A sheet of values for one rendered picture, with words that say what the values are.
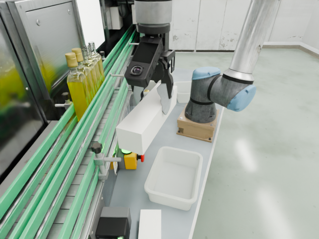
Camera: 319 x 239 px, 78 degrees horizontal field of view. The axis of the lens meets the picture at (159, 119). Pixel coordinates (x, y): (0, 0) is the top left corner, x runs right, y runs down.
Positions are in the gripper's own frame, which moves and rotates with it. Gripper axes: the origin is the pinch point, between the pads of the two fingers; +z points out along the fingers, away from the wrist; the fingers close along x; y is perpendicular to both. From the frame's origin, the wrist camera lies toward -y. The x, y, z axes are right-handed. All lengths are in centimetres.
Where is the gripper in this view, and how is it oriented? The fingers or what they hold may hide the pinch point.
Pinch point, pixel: (151, 109)
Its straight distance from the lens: 51.6
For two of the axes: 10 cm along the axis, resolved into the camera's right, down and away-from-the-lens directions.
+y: 3.7, -5.4, 7.6
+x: -9.3, -2.1, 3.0
